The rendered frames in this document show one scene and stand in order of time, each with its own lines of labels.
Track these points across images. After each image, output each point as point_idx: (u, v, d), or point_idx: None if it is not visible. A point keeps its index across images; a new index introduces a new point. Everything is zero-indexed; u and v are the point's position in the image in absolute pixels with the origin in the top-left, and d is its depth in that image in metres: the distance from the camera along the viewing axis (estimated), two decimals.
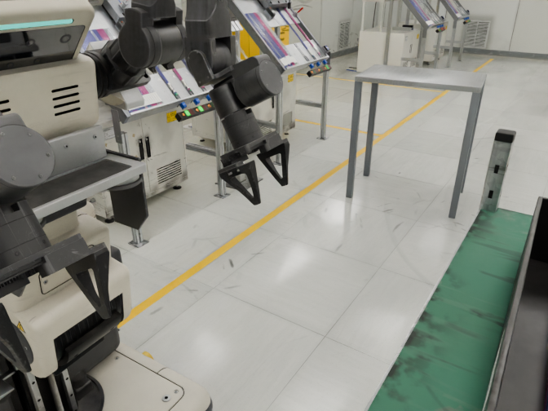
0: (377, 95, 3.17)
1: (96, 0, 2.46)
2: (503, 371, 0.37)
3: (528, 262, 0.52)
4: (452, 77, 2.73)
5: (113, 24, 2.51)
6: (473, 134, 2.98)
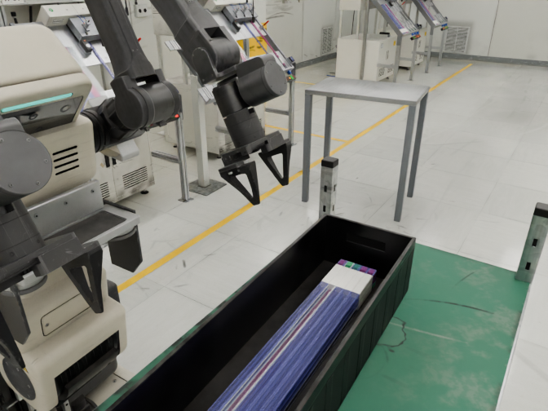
0: (332, 106, 3.38)
1: (60, 20, 2.66)
2: (193, 334, 0.57)
3: (274, 263, 0.72)
4: (395, 90, 2.93)
5: (77, 42, 2.71)
6: (418, 143, 3.18)
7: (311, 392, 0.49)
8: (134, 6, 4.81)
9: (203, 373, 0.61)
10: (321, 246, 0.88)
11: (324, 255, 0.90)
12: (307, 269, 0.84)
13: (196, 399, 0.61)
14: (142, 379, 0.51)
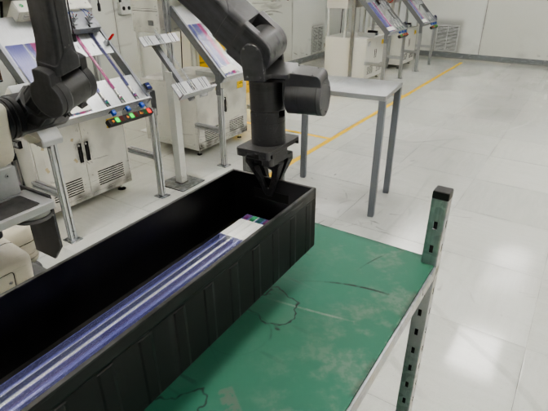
0: None
1: None
2: (49, 270, 0.56)
3: (161, 210, 0.70)
4: (367, 86, 2.94)
5: None
6: (393, 139, 3.19)
7: (147, 317, 0.48)
8: (118, 3, 4.82)
9: (68, 313, 0.60)
10: (230, 203, 0.86)
11: (236, 213, 0.88)
12: (211, 224, 0.82)
13: (60, 340, 0.59)
14: None
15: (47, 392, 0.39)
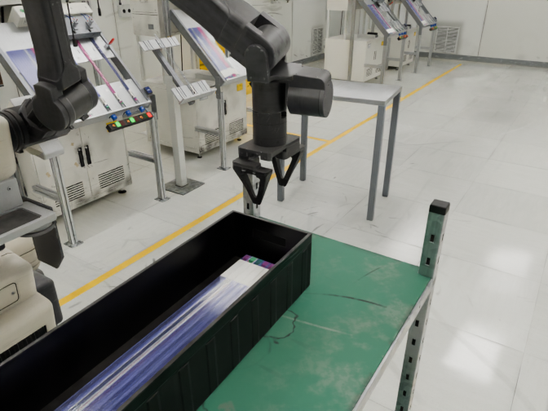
0: None
1: None
2: (61, 325, 0.60)
3: (165, 258, 0.74)
4: (366, 90, 2.95)
5: None
6: (392, 143, 3.20)
7: (154, 379, 0.52)
8: (118, 6, 4.84)
9: (78, 363, 0.64)
10: (230, 242, 0.90)
11: (236, 251, 0.92)
12: (212, 264, 0.86)
13: (70, 387, 0.63)
14: None
15: None
